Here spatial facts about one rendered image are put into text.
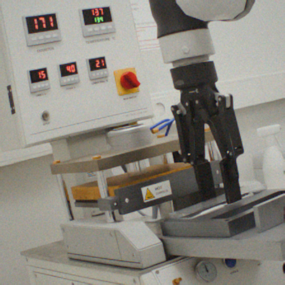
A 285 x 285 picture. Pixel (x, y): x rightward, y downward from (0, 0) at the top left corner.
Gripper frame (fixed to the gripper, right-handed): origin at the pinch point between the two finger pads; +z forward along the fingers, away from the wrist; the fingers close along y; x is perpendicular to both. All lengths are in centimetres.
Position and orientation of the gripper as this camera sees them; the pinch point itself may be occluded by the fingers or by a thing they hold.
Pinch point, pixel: (218, 184)
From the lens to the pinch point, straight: 112.7
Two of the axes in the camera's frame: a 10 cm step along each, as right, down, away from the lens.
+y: 5.8, -1.0, -8.1
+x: 7.8, -2.0, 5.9
